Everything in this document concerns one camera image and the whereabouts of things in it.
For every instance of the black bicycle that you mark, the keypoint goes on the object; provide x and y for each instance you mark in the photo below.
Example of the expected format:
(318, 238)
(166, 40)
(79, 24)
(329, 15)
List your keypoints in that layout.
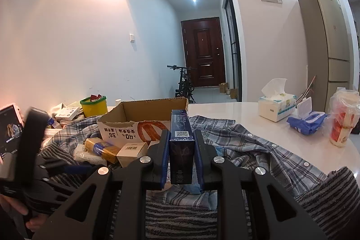
(185, 85)

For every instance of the person left hand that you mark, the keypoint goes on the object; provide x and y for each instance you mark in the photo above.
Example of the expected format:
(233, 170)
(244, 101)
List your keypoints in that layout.
(10, 205)

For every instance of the beige refrigerator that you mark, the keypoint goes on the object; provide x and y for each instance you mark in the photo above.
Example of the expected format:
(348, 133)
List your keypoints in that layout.
(328, 49)

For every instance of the brown cardboard box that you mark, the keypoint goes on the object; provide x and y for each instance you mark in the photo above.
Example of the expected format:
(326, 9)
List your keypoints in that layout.
(139, 121)

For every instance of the white mask box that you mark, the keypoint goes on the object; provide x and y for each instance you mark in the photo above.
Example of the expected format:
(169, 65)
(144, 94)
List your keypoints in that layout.
(67, 113)

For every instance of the yellow green-rimmed container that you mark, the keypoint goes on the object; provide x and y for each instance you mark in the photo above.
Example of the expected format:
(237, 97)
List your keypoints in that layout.
(94, 105)

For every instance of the cardboard boxes on floor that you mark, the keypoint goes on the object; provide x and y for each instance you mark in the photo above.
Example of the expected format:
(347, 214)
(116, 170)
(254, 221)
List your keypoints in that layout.
(225, 89)

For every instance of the grey striped cloth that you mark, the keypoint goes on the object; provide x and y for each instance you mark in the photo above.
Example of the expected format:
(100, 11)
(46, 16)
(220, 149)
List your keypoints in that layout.
(332, 204)

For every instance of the blue wet wipes pack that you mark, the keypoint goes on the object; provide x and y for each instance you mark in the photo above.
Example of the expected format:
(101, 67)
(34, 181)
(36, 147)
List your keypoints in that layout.
(307, 121)

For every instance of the white tissue pack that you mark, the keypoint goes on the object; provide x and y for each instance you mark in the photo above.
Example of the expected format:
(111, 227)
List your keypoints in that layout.
(276, 104)

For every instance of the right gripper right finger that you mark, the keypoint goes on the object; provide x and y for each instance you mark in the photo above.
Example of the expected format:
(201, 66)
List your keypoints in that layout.
(251, 204)

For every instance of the black framed glass door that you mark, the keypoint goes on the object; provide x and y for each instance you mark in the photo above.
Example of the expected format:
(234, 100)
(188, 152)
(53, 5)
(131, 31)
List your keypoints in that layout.
(228, 6)

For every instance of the dark red door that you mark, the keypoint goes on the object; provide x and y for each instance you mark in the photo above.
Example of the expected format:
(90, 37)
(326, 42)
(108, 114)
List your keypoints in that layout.
(203, 50)

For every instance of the cups in plastic bag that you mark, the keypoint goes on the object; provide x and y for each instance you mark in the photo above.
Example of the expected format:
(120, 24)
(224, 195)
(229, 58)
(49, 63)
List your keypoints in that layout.
(343, 116)

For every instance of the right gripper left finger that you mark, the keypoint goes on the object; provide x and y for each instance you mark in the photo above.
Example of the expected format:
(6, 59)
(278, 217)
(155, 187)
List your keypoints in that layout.
(111, 202)

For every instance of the gold cigarette pack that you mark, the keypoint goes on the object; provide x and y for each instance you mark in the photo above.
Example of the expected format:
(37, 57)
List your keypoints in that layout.
(103, 149)

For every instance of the white soft packet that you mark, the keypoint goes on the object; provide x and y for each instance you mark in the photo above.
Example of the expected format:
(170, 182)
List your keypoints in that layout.
(83, 155)

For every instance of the dark blue cigarette box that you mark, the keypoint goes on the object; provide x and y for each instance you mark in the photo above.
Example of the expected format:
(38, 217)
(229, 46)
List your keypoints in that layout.
(181, 148)

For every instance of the phone screen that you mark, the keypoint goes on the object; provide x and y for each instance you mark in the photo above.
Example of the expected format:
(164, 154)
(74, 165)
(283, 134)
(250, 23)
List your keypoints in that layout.
(11, 127)

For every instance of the small white box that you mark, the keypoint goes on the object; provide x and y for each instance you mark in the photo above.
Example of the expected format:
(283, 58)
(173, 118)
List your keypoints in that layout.
(131, 152)

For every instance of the blue plaid shirt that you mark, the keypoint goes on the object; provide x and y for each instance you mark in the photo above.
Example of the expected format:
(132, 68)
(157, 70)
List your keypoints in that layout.
(231, 141)

